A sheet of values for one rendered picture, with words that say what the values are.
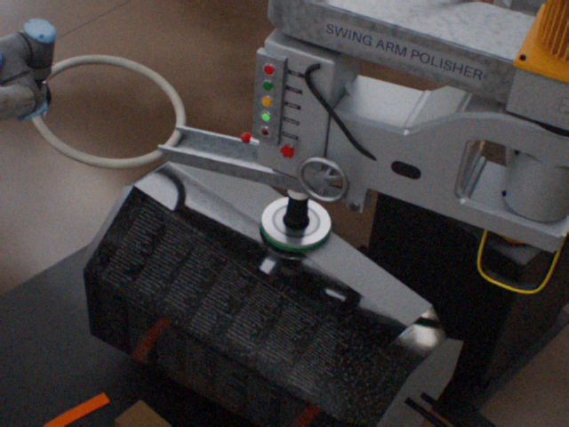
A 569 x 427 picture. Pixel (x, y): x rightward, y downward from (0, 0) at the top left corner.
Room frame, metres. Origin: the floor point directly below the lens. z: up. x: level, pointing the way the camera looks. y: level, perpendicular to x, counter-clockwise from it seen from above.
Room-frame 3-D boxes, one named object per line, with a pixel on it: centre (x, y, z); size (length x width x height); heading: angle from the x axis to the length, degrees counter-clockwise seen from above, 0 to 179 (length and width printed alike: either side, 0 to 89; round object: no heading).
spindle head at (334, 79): (2.06, -0.11, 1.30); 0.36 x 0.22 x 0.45; 69
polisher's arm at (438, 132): (1.94, -0.40, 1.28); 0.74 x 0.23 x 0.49; 69
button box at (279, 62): (2.01, 0.07, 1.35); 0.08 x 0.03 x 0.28; 69
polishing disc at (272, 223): (2.09, -0.04, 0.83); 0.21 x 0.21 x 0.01
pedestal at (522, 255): (2.50, -0.74, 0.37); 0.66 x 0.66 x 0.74; 49
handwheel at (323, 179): (1.94, -0.11, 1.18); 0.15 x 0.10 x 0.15; 69
